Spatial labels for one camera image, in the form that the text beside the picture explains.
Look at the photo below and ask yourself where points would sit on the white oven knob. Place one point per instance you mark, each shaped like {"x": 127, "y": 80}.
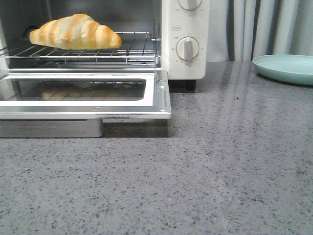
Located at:
{"x": 187, "y": 48}
{"x": 189, "y": 5}

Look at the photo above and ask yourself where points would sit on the grey white curtain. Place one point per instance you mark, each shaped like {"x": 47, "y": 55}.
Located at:
{"x": 263, "y": 27}

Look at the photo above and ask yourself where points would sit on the upper white oven knob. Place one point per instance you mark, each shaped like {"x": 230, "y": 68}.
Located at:
{"x": 189, "y": 5}

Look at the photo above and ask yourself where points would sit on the lower white oven knob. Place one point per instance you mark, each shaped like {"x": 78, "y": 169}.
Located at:
{"x": 187, "y": 48}

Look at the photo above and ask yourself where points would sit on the striped croissant bread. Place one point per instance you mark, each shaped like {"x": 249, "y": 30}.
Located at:
{"x": 75, "y": 32}

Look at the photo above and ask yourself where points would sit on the teal round plate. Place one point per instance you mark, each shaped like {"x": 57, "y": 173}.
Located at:
{"x": 295, "y": 69}

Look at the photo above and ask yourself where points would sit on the white Toshiba toaster oven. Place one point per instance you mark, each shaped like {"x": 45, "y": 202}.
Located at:
{"x": 164, "y": 19}

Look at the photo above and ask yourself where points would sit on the metal wire oven rack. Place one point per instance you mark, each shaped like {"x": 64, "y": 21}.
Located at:
{"x": 138, "y": 50}

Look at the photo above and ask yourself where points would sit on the glass oven door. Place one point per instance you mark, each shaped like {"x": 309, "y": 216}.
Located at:
{"x": 75, "y": 104}

